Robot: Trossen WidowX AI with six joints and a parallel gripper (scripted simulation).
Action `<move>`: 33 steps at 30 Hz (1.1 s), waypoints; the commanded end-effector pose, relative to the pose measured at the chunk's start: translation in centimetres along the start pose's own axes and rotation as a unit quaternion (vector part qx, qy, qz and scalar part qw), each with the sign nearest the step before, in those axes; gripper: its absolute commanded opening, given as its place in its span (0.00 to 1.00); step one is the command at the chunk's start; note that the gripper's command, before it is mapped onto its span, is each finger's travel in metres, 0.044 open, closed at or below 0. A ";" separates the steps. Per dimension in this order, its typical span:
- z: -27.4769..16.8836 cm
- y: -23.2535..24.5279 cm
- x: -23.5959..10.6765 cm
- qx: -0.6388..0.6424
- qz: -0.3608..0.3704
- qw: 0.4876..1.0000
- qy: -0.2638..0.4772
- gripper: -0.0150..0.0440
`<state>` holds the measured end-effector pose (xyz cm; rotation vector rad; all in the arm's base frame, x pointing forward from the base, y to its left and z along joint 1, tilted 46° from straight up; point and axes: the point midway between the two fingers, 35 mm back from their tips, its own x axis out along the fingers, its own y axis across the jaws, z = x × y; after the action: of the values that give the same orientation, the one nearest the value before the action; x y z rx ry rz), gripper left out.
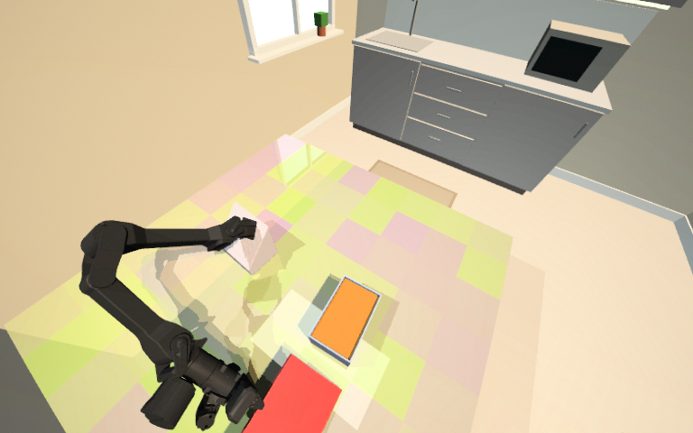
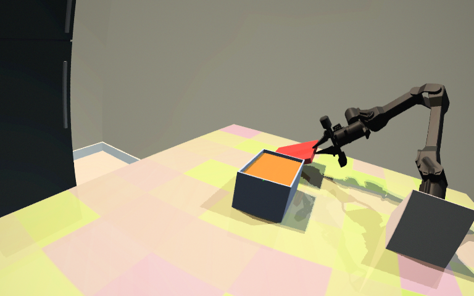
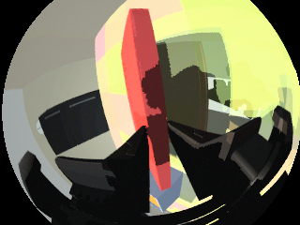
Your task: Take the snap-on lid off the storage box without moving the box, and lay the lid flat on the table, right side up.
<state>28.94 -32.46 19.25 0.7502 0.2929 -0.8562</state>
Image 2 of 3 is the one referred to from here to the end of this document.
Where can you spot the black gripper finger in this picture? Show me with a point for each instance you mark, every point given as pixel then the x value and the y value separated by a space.
pixel 323 140
pixel 328 150

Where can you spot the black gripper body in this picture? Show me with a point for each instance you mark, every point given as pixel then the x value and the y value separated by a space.
pixel 338 138

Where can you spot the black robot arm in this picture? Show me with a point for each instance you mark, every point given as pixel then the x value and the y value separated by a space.
pixel 360 122

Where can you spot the red rectangular lid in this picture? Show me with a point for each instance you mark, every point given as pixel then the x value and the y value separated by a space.
pixel 303 150

